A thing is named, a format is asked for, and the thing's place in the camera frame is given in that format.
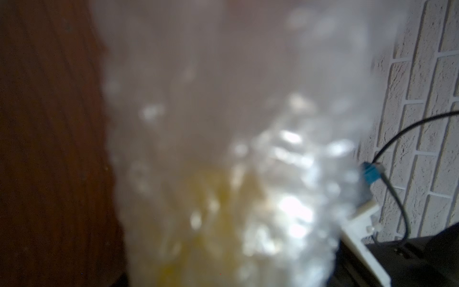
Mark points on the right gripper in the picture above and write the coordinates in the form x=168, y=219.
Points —
x=431, y=261

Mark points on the yellow plastic wine glass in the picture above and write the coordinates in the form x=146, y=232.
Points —
x=216, y=233

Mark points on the bubble wrap sheet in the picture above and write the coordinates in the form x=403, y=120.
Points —
x=283, y=88

